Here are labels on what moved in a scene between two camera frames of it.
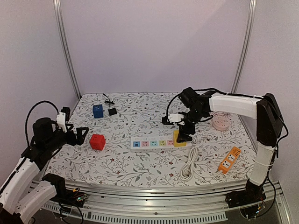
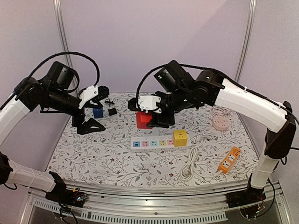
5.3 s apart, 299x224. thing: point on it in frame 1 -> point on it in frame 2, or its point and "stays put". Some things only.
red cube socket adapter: x=97 y=142 -> x=142 y=119
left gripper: x=79 y=139 -> x=83 y=127
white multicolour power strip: x=153 y=143 stays put
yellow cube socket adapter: x=175 y=133 stays put
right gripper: x=184 y=127 -> x=161 y=114
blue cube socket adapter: x=98 y=111 stays put
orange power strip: x=229 y=159 stays put
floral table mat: x=128 y=139 stays put
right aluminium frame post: x=245 y=48 stays put
